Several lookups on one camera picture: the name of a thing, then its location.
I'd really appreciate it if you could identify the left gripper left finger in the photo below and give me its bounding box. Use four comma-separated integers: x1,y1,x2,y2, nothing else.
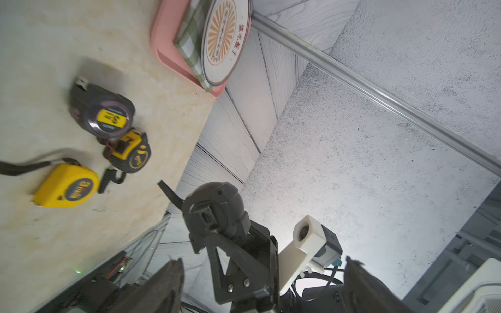
108,259,185,313

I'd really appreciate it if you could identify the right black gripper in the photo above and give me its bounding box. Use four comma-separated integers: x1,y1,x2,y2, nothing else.
189,221,280,312

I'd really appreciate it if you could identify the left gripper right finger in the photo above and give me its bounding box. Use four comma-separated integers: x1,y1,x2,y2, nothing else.
343,256,412,313

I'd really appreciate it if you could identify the small yellow tape measure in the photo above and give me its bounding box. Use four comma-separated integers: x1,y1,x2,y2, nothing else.
1,158,99,208

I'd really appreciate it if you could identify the black yellow rubber tape measure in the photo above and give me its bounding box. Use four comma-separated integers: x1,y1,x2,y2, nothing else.
97,128,151,194

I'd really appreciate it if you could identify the round dark grey tape measure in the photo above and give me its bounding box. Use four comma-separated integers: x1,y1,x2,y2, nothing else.
69,76,136,139

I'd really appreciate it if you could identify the large black tape measure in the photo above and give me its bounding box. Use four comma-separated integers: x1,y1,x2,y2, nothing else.
158,181,251,241

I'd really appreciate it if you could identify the white orange patterned plate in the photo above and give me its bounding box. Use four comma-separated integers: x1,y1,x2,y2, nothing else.
202,0,251,86

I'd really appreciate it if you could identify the green checkered cloth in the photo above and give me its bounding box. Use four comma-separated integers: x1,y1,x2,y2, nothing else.
174,0,212,93

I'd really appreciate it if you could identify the pink plastic tray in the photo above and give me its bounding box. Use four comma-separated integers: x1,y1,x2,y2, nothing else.
151,1,229,98

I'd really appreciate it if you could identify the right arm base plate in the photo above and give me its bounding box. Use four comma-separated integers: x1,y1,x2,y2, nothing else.
36,251,151,312

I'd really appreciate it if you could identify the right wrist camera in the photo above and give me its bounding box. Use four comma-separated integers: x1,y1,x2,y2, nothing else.
279,215,343,296

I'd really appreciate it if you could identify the right aluminium frame post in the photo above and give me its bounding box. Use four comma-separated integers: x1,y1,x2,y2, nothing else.
252,11,500,177

